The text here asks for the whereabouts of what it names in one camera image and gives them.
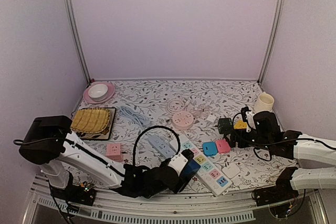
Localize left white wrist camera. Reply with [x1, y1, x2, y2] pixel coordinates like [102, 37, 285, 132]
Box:
[168, 153, 188, 176]

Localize pink plug adapter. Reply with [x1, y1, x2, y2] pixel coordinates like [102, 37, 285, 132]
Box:
[215, 139, 231, 154]

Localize white long power strip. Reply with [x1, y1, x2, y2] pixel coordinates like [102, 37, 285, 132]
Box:
[179, 134, 232, 197]

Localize light blue coiled cable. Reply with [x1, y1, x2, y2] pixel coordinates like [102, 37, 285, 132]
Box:
[118, 105, 154, 127]

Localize white bowl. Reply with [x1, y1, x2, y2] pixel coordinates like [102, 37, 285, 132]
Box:
[88, 84, 108, 101]

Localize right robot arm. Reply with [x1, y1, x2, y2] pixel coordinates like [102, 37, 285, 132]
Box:
[218, 107, 335, 201]

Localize black framed mat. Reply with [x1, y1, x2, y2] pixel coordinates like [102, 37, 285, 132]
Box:
[74, 107, 117, 141]

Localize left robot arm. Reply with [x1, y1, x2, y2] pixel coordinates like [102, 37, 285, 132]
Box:
[13, 115, 200, 206]

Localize dark green cube socket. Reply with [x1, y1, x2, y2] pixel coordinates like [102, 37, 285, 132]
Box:
[217, 118, 233, 136]

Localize dark blue cube socket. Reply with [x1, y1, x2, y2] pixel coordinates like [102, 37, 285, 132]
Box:
[179, 160, 201, 192]

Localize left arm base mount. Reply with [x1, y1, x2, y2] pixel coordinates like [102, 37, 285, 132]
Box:
[50, 175, 97, 206]

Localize white charger with cable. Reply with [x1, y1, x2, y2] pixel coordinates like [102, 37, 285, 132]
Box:
[193, 107, 217, 123]

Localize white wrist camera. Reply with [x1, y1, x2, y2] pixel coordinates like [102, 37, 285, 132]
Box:
[168, 153, 188, 176]
[240, 106, 256, 132]

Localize light blue power strip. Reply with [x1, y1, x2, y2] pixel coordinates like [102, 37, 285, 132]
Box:
[148, 135, 176, 159]

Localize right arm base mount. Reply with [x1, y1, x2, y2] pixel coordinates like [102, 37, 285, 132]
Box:
[251, 167, 299, 206]

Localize pink cube socket adapter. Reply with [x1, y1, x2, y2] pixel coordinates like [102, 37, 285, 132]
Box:
[106, 143, 123, 162]

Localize pink plate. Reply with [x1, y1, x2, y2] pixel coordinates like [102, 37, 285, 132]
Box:
[83, 82, 115, 104]

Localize white plug adapter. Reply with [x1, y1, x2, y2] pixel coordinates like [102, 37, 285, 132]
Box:
[222, 162, 240, 179]

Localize yellow woven basket tray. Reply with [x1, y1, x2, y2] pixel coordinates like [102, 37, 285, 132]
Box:
[70, 108, 111, 134]

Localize cyan plug adapter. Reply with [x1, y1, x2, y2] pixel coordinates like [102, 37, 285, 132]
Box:
[202, 142, 218, 157]

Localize cream ceramic mug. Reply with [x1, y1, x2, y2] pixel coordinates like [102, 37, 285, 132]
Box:
[254, 92, 275, 113]

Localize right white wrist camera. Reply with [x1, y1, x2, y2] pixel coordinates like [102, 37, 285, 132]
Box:
[240, 106, 256, 132]

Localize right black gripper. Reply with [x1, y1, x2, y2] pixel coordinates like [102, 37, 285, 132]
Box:
[224, 128, 272, 151]

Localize yellow cube socket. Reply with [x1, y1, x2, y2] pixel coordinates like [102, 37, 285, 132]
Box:
[234, 120, 248, 130]

